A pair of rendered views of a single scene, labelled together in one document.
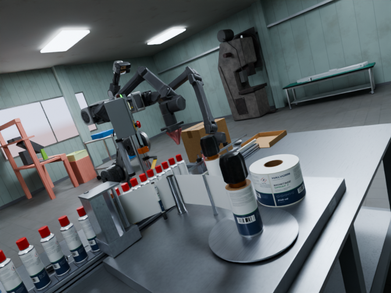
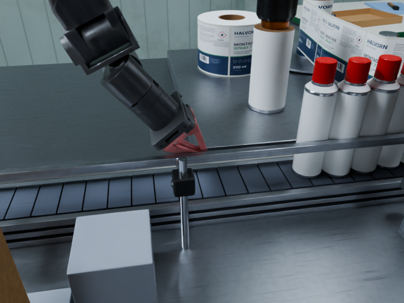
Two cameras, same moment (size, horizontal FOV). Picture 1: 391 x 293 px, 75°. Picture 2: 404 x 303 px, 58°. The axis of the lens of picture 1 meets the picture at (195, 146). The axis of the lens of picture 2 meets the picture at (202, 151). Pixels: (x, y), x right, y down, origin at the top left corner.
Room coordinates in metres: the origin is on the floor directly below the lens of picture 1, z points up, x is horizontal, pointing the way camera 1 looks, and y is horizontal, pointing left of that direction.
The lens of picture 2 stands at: (1.97, 0.25, 1.26)
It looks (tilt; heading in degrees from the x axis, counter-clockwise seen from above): 32 degrees down; 213
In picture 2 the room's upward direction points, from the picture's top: straight up
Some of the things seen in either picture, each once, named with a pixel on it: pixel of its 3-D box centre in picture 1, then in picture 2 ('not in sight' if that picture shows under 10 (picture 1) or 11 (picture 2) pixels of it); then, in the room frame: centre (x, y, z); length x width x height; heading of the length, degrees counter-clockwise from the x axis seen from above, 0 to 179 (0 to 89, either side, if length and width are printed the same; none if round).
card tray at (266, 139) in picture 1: (263, 139); not in sight; (2.02, -0.56, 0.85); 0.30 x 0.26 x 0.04; 132
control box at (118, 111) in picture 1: (122, 117); not in sight; (1.34, 0.32, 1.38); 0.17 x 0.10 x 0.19; 7
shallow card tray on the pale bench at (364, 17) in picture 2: not in sight; (361, 17); (-0.24, -0.15, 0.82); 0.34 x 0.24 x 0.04; 145
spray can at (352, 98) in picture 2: (176, 175); (345, 119); (1.38, 0.15, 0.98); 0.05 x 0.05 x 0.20
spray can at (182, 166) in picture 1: (183, 171); (315, 119); (1.41, 0.11, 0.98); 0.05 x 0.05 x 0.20
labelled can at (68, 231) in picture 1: (72, 239); not in sight; (0.97, 0.60, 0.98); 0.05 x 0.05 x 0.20
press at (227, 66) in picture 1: (244, 72); not in sight; (8.20, -2.19, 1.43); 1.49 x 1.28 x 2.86; 49
